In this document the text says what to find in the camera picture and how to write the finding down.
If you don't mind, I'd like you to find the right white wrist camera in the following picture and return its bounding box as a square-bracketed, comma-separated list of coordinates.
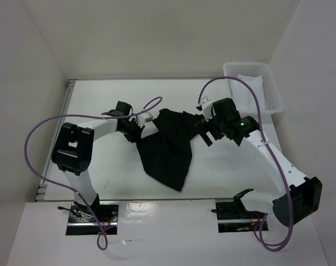
[196, 96, 215, 122]

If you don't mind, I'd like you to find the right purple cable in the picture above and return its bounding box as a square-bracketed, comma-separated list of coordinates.
[197, 77, 293, 252]

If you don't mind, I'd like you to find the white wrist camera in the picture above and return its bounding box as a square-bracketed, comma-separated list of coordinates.
[130, 112, 153, 128]
[196, 96, 215, 122]

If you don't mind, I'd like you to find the black pleated skirt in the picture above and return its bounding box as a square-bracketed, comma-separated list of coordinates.
[136, 109, 204, 192]

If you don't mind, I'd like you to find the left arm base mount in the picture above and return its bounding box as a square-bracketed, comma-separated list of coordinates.
[58, 201, 120, 236]

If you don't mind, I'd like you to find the white folded cloth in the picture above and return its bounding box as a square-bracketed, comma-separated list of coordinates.
[230, 75, 265, 112]

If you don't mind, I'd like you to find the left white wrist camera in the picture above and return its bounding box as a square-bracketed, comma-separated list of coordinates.
[130, 112, 153, 128]

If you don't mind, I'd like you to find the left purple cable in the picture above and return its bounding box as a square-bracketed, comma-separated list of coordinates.
[24, 96, 164, 252]

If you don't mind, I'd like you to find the purple cable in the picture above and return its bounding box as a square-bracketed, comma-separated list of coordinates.
[197, 77, 293, 252]
[24, 96, 164, 252]

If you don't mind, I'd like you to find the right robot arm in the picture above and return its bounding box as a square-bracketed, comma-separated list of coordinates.
[197, 97, 322, 226]

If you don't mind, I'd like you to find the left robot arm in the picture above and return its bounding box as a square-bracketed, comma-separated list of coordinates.
[51, 101, 146, 222]

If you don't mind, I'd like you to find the white plastic lattice basket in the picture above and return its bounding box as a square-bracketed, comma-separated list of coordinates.
[223, 62, 284, 115]

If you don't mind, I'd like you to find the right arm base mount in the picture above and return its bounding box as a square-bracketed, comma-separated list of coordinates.
[211, 201, 265, 233]

